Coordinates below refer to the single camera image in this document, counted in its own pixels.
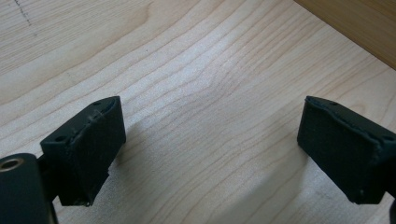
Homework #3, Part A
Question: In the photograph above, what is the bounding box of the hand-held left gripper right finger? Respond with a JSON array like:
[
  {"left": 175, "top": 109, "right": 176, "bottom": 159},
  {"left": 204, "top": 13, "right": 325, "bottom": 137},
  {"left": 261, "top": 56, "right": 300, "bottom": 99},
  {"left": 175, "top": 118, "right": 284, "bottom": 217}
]
[{"left": 296, "top": 95, "right": 396, "bottom": 205}]

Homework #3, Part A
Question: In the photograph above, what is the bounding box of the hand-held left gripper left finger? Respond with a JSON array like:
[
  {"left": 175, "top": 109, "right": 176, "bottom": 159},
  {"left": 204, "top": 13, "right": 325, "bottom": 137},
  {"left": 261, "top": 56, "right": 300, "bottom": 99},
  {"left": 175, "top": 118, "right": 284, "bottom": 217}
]
[{"left": 39, "top": 95, "right": 127, "bottom": 207}]

